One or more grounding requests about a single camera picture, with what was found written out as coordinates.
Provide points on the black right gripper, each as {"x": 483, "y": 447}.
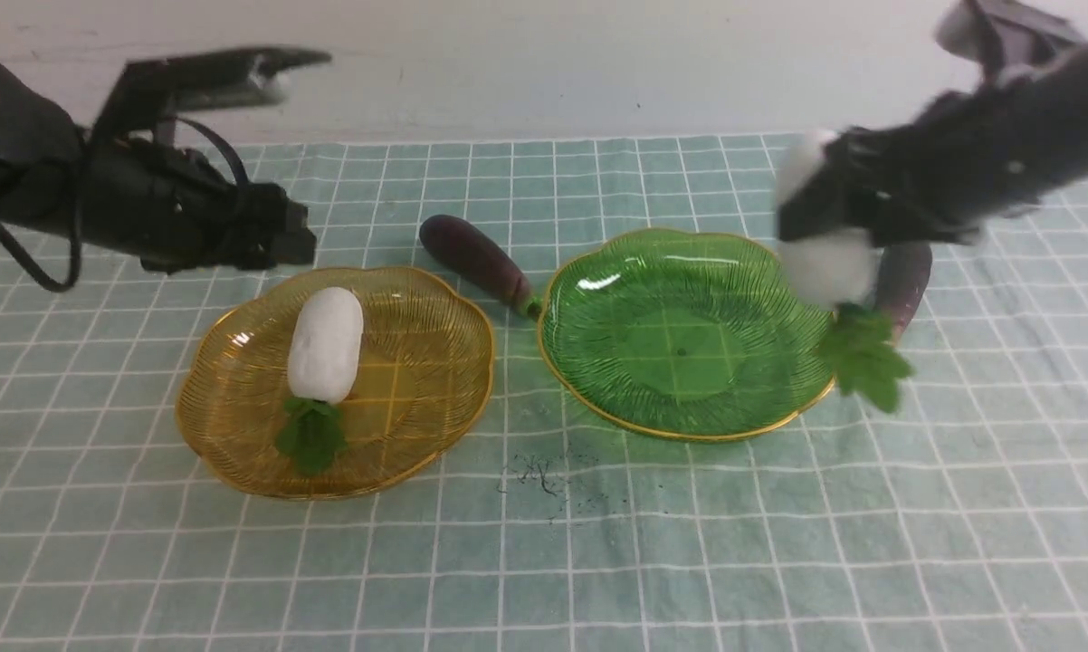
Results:
{"x": 829, "y": 182}

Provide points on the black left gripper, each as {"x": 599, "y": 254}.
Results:
{"x": 175, "y": 212}

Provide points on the purple eggplant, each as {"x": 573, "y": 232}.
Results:
{"x": 904, "y": 272}
{"x": 464, "y": 249}

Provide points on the white radish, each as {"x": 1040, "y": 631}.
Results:
{"x": 834, "y": 271}
{"x": 322, "y": 368}

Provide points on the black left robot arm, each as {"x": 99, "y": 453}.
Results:
{"x": 45, "y": 157}

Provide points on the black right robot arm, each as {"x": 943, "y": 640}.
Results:
{"x": 965, "y": 159}

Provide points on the green glass plate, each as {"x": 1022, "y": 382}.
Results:
{"x": 691, "y": 337}

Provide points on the amber glass plate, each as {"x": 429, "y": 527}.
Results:
{"x": 425, "y": 377}

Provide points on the green checkered tablecloth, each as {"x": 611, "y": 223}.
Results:
{"x": 959, "y": 524}

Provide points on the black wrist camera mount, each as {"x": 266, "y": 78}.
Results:
{"x": 149, "y": 92}

